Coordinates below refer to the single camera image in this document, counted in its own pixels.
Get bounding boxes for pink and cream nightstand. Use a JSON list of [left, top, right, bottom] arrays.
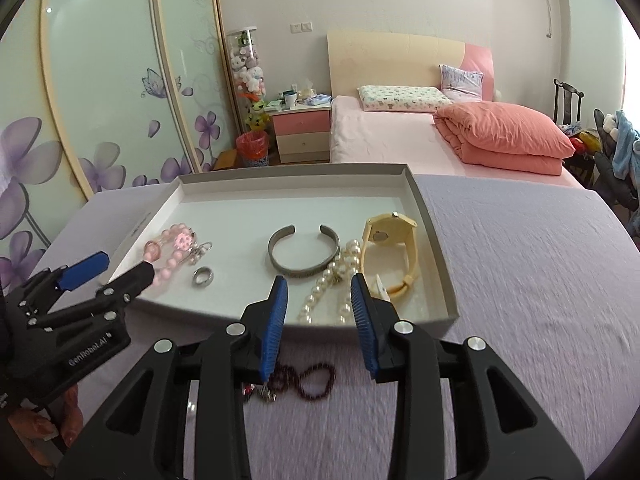
[[270, 105, 332, 164]]

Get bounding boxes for person's left hand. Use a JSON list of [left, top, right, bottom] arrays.
[[10, 385, 84, 448]]

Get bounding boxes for trash bin with red bag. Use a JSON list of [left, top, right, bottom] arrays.
[[236, 131, 270, 168]]

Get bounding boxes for pink bed mattress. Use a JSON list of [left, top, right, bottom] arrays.
[[330, 95, 586, 188]]

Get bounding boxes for folded coral quilt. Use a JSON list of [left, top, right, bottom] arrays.
[[432, 101, 577, 177]]

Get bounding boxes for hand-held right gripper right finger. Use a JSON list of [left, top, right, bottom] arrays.
[[350, 272, 586, 480]]

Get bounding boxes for colourful toys pile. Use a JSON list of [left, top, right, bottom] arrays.
[[562, 122, 601, 153]]

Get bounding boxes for pink bead bracelet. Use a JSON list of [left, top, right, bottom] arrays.
[[144, 224, 198, 288]]

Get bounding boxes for purple bedspread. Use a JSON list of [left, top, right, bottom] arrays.
[[50, 172, 640, 480]]

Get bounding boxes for light blue plush garment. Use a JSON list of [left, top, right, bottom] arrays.
[[615, 110, 640, 181]]

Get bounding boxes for grey cardboard tray box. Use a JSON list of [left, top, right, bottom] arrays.
[[80, 162, 460, 337]]

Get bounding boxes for dark red bead bracelet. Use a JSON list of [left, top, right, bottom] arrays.
[[242, 362, 337, 405]]

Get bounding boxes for clear tube of plush toys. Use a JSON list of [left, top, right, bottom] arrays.
[[226, 26, 271, 133]]

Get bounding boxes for thin silver bangle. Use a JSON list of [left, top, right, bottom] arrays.
[[187, 241, 213, 267]]

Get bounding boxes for cream wrist watch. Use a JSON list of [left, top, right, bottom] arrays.
[[361, 212, 418, 303]]

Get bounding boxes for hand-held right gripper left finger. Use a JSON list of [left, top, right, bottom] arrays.
[[54, 275, 290, 480]]

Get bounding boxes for dark wooden chair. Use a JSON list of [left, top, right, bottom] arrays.
[[553, 79, 585, 126]]

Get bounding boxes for floral sliding wardrobe doors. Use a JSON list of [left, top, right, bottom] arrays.
[[0, 0, 241, 291]]

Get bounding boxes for dark grey garment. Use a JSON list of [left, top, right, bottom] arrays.
[[592, 109, 640, 211]]

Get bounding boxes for white patterned pillow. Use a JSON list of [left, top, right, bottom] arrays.
[[357, 85, 452, 113]]

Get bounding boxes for grey metal cuff bangle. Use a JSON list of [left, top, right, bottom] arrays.
[[267, 224, 342, 278]]

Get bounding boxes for blue floral cushion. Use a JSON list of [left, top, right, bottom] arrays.
[[439, 64, 485, 103]]

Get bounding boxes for cream and pink headboard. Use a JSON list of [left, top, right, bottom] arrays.
[[326, 31, 495, 102]]

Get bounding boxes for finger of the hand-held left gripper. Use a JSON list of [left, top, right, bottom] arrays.
[[40, 259, 156, 333], [22, 251, 111, 311]]

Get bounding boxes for white pearl bracelet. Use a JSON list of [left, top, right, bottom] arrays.
[[297, 239, 362, 326]]

